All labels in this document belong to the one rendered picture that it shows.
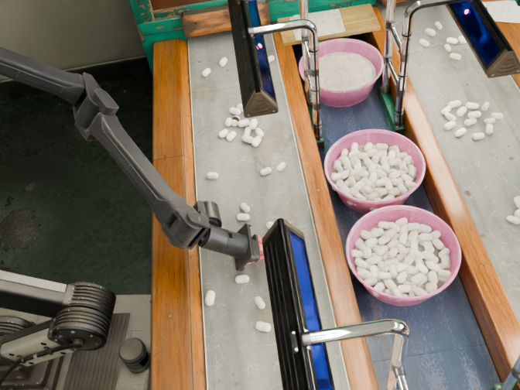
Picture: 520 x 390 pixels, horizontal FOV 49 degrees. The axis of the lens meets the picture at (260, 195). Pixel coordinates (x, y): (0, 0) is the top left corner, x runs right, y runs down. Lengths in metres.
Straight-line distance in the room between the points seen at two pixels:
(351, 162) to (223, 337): 0.62
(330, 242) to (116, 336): 0.68
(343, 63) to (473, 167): 0.58
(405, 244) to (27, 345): 0.95
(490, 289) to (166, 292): 0.74
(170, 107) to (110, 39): 1.39
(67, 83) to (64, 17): 1.68
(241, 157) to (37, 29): 1.77
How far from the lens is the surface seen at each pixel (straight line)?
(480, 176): 1.63
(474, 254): 1.44
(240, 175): 1.62
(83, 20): 3.13
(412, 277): 1.41
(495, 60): 1.42
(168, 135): 1.75
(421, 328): 1.42
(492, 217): 1.54
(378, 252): 1.44
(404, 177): 1.59
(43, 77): 1.46
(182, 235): 1.28
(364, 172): 1.59
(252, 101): 1.30
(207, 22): 2.04
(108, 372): 1.69
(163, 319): 1.37
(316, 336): 0.90
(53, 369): 1.73
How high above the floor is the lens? 1.94
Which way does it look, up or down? 50 degrees down
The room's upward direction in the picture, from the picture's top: 10 degrees counter-clockwise
